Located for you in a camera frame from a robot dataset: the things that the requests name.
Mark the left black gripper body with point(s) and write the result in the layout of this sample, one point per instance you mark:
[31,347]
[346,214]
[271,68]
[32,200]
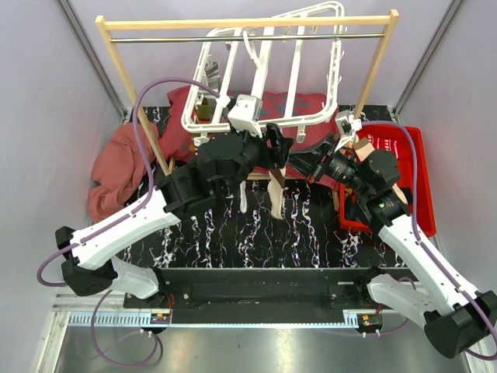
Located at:
[271,157]

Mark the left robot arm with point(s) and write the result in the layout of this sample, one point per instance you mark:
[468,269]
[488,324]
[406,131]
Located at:
[93,266]

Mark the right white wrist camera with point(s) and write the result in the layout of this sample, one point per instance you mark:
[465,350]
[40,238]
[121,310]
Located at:
[347,126]

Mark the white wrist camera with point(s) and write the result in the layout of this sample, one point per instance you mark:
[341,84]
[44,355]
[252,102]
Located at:
[245,113]
[347,126]

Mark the red patterned pillow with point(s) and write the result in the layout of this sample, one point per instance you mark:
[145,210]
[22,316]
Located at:
[177,143]

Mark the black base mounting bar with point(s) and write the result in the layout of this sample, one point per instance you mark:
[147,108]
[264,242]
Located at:
[258,297]

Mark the metal rack rail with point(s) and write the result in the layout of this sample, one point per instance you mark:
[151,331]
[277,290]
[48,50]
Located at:
[170,40]

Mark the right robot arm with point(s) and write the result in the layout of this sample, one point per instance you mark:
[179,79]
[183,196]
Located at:
[453,313]

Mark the grey striped sock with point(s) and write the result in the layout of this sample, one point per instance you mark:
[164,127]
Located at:
[213,75]

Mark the wooden clothes rack frame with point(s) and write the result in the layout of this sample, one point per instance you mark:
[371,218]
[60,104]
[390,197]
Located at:
[327,13]

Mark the red plastic bin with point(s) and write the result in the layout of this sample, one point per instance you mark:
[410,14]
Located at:
[413,170]

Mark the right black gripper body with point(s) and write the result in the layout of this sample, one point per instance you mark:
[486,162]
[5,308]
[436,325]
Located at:
[316,166]

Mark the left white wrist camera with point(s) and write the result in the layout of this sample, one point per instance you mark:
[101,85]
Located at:
[245,113]

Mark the olive green ribbed sock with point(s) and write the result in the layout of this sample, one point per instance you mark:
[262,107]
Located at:
[204,111]

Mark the pink crumpled cloth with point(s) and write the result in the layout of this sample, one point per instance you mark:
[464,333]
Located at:
[117,172]

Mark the white plastic clip hanger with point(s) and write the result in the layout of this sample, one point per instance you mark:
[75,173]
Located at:
[253,67]

